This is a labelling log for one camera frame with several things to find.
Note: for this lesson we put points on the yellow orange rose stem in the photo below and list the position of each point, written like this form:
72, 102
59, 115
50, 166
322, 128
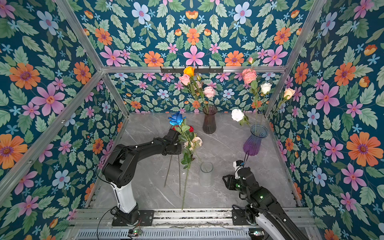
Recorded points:
191, 73

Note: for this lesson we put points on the black hook rail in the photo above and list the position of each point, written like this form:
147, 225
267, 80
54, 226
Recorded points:
201, 70

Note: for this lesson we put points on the blue rose stem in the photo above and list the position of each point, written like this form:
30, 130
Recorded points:
177, 119

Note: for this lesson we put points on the pink rose spray stem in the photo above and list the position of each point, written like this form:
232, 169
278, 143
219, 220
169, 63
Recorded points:
194, 86

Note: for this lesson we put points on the dark mauve glass vase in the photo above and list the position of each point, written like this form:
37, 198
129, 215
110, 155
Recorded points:
209, 125

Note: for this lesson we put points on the pink carnation stem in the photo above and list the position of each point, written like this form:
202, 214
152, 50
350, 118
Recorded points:
250, 77

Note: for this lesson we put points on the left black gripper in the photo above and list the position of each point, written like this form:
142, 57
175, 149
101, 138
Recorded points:
179, 150

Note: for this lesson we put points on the cream white rose stem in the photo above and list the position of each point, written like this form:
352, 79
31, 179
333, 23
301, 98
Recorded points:
288, 94

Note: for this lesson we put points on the purple blue glass vase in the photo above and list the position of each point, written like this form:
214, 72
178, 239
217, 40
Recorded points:
253, 144

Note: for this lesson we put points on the large pink rose stem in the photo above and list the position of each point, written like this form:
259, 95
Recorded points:
209, 93

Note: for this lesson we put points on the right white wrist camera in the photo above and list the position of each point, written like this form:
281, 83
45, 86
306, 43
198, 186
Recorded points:
239, 164

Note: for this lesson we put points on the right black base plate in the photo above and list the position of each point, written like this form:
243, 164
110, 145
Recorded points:
242, 218

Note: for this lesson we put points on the small white bud stem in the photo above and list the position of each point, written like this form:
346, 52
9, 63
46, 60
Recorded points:
264, 91

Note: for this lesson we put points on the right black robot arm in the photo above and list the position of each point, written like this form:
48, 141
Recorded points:
262, 210

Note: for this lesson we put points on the clear glass vase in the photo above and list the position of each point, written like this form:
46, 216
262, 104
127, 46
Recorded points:
206, 174

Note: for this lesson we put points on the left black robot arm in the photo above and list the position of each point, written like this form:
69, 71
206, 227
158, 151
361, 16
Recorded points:
119, 172

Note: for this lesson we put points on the aluminium mounting rail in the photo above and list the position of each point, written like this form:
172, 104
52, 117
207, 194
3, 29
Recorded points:
162, 217

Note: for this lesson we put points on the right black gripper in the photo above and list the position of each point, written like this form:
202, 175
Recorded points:
230, 179

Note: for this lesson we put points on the artificial flower bunch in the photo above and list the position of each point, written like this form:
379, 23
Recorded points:
190, 142

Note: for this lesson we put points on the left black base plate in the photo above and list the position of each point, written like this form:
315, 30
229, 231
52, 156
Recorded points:
136, 217

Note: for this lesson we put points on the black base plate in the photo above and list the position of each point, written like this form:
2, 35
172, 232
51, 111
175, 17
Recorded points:
136, 217
242, 218

